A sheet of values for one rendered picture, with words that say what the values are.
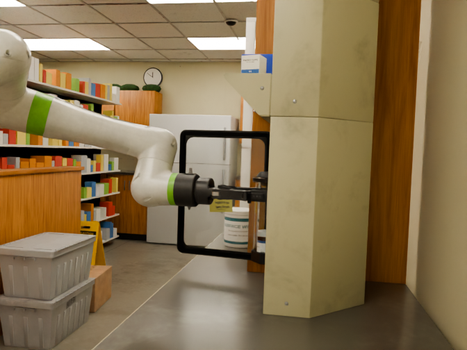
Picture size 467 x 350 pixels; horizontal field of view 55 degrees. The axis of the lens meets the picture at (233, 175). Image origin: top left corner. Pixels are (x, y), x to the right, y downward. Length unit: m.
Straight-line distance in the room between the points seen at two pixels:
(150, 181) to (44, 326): 2.15
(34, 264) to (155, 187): 2.03
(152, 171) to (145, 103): 5.50
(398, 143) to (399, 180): 0.11
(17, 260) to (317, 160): 2.50
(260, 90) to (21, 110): 0.62
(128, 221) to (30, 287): 3.55
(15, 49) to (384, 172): 1.06
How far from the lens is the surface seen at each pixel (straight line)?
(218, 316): 1.10
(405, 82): 1.47
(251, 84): 1.08
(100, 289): 3.96
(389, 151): 1.45
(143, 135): 1.30
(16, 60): 1.19
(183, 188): 1.22
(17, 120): 1.30
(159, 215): 6.34
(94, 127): 1.29
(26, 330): 3.36
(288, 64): 1.08
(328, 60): 1.10
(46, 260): 3.14
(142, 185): 1.26
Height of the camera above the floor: 1.33
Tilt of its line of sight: 3 degrees down
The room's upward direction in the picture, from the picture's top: 2 degrees clockwise
